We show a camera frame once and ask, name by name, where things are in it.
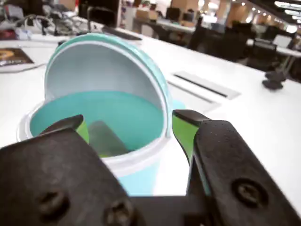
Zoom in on dark mouse pad orange logo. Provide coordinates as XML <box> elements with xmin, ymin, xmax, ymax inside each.
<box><xmin>0</xmin><ymin>48</ymin><xmax>35</xmax><ymax>67</ymax></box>

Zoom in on teal whale-shaped bin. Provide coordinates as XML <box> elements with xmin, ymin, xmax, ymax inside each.
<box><xmin>17</xmin><ymin>32</ymin><xmax>188</xmax><ymax>196</ymax></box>

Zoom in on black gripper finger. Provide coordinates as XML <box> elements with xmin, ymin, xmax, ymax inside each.
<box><xmin>0</xmin><ymin>114</ymin><xmax>142</xmax><ymax>226</ymax></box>
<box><xmin>172</xmin><ymin>109</ymin><xmax>301</xmax><ymax>226</ymax></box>

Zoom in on grey mouse cable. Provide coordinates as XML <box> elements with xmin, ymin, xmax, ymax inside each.
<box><xmin>0</xmin><ymin>62</ymin><xmax>47</xmax><ymax>74</ymax></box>

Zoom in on black monitor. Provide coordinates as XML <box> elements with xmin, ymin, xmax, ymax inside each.
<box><xmin>87</xmin><ymin>6</ymin><xmax>118</xmax><ymax>28</ymax></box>

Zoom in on black office chair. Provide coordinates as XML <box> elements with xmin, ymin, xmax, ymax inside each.
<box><xmin>189</xmin><ymin>23</ymin><xmax>250</xmax><ymax>63</ymax></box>
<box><xmin>246</xmin><ymin>39</ymin><xmax>283</xmax><ymax>71</ymax></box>

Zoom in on black round stand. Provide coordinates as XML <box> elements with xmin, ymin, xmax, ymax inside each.
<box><xmin>262</xmin><ymin>70</ymin><xmax>286</xmax><ymax>91</ymax></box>

